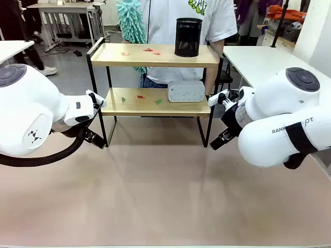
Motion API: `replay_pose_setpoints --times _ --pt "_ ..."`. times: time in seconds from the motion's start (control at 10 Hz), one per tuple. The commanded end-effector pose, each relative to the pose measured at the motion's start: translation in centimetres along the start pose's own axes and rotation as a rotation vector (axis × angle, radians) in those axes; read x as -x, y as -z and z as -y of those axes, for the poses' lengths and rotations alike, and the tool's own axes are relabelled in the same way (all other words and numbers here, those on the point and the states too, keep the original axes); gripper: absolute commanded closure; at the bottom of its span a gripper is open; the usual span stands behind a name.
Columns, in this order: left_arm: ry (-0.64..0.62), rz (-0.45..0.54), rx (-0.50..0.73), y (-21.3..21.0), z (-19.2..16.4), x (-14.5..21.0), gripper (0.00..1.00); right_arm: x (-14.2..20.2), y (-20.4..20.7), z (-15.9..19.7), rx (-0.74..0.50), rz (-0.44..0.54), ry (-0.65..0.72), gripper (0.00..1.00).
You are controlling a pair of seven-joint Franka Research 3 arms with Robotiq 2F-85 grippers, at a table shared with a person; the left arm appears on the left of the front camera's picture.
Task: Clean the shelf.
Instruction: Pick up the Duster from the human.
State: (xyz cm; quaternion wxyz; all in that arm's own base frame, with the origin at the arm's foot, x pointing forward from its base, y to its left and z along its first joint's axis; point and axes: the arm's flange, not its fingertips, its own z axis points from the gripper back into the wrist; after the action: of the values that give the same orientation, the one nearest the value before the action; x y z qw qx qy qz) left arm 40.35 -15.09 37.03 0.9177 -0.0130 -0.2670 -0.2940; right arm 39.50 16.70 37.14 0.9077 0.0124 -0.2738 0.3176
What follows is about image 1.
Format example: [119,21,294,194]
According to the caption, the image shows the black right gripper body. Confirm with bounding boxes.
[218,102,245,142]

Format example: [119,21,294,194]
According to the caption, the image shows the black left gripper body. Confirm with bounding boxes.
[80,126,98,144]

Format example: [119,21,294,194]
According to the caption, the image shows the white digital clock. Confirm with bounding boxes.
[167,80,206,103]

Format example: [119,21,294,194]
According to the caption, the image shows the black mesh pen holder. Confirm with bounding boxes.
[174,17,203,58]

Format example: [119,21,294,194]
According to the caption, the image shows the teal chenille duster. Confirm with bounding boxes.
[115,0,150,75]

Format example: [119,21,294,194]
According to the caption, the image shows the person's left forearm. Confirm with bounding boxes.
[203,40,224,98]

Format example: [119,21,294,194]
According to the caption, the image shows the black folding chair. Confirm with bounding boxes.
[213,55,234,91]

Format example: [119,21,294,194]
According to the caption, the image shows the large white side table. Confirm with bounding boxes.
[222,45,331,91]

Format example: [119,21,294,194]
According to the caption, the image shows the white power strip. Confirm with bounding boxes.
[43,42,61,53]

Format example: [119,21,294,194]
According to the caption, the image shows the background person in purple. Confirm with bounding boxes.
[233,0,284,45]

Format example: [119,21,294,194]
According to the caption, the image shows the black stand pole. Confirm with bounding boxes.
[269,0,291,49]

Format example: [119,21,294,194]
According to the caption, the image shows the small white side table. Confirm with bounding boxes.
[0,40,35,66]

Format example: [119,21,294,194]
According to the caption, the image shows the orange cloth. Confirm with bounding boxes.
[267,4,307,23]

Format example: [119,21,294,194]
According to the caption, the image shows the person in white t-shirt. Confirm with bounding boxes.
[139,0,238,90]

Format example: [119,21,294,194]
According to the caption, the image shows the grey background workbench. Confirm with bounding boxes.
[25,2,107,49]

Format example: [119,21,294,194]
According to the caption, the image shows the background person in black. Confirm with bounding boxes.
[0,0,58,77]

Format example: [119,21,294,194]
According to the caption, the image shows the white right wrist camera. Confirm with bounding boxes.
[207,88,239,107]

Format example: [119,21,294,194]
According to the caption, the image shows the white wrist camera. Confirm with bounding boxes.
[85,89,107,110]
[207,88,239,107]

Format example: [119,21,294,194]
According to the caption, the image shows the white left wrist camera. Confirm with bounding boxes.
[85,89,107,110]

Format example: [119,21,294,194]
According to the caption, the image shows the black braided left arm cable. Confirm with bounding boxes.
[0,126,86,167]

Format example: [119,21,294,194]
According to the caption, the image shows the black velcro strap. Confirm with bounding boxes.
[285,121,319,156]

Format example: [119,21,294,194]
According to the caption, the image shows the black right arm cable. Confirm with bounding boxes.
[282,152,310,171]

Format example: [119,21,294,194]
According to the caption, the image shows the two-tier wooden black-frame shelf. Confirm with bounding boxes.
[86,37,224,149]

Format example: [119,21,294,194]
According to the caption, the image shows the dark wire basket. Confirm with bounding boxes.
[282,21,304,42]

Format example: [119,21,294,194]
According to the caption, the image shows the thin black cord on shirt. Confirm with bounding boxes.
[144,0,153,76]

